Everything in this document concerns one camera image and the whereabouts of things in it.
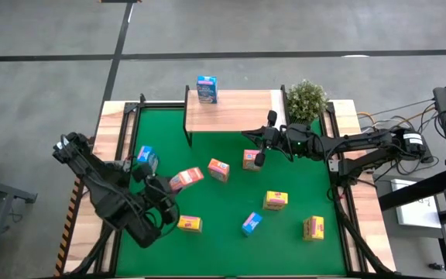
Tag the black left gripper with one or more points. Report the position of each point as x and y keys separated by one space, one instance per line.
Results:
x=161 y=201

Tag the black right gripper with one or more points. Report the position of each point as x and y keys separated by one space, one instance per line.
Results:
x=281 y=139

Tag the pink carton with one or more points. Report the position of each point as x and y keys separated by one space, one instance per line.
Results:
x=187 y=179

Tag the orange Mini Wheats cereal box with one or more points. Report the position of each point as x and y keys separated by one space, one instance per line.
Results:
x=218 y=169
x=249 y=160

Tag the blue Rice Krispies cereal box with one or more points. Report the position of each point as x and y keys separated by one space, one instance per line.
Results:
x=148 y=157
x=252 y=223
x=206 y=87

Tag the yellow Corn Pops cereal box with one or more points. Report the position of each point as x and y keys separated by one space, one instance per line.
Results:
x=189 y=224
x=313 y=228
x=275 y=200

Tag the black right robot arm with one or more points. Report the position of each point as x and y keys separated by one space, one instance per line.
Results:
x=362 y=143

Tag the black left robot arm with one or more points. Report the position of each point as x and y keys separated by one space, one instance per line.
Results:
x=107 y=193

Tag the artificial potted plant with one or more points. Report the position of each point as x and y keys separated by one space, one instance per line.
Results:
x=306 y=100

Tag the green table mat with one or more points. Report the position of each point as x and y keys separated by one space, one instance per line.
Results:
x=223 y=252

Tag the yellow black hazard tape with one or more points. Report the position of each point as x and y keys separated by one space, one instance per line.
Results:
x=68 y=232

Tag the black beam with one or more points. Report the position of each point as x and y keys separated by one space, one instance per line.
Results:
x=420 y=191

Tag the black power adapter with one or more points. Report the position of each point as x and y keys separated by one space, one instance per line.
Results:
x=429 y=157

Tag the white board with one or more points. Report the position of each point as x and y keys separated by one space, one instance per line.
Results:
x=416 y=209

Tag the small black floor object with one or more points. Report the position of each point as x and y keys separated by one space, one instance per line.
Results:
x=436 y=266

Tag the wooden shelf black frame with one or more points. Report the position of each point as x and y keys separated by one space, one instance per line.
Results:
x=234 y=112

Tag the black metal table frame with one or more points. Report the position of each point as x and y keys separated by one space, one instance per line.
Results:
x=348 y=252

